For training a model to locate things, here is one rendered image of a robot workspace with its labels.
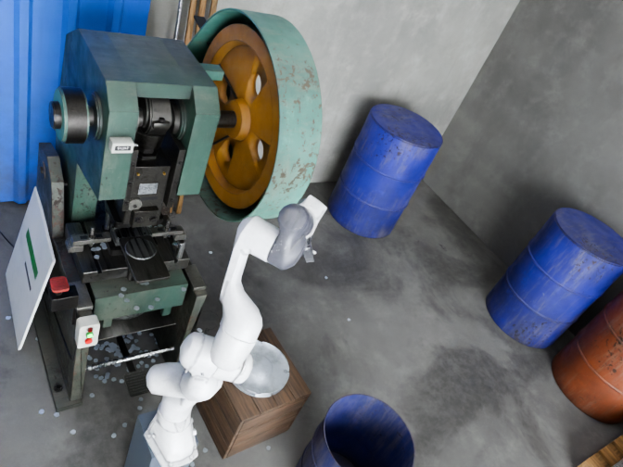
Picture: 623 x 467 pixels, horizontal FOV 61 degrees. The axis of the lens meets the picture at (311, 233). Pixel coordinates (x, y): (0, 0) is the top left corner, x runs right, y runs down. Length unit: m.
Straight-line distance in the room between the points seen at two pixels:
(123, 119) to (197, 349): 0.80
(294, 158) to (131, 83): 0.59
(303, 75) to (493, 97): 3.17
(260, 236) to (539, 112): 3.54
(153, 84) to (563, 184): 3.40
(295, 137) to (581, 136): 2.99
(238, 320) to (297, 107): 0.79
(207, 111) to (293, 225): 0.74
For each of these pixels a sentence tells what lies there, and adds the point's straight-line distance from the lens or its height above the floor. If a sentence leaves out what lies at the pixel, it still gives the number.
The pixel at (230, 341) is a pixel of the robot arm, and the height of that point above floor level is 1.24.
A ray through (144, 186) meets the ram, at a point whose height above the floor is 1.08.
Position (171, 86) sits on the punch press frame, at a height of 1.49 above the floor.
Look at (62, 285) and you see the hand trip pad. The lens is 2.16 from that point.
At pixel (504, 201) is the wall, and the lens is 4.83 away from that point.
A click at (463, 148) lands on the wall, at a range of 5.07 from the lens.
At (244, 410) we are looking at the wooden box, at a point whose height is 0.35.
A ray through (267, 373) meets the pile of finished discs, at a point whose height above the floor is 0.38.
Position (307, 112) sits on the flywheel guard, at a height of 1.57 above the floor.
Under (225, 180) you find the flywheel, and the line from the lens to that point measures 2.33.
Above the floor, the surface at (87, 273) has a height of 0.70.
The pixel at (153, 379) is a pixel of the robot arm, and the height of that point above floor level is 0.82.
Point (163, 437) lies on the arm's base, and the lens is 2.09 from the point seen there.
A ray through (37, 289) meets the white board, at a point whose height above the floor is 0.37.
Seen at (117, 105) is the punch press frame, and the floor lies 1.44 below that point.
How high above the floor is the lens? 2.36
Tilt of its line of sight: 36 degrees down
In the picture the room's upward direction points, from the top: 25 degrees clockwise
